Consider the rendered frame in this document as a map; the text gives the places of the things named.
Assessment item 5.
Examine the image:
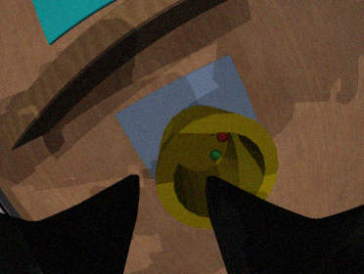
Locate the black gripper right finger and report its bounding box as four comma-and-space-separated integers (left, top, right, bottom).
205, 176, 364, 274

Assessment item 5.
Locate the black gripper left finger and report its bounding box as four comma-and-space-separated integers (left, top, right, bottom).
0, 175, 140, 274

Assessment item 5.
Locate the dark red marble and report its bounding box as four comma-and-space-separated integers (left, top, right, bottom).
216, 133, 229, 142

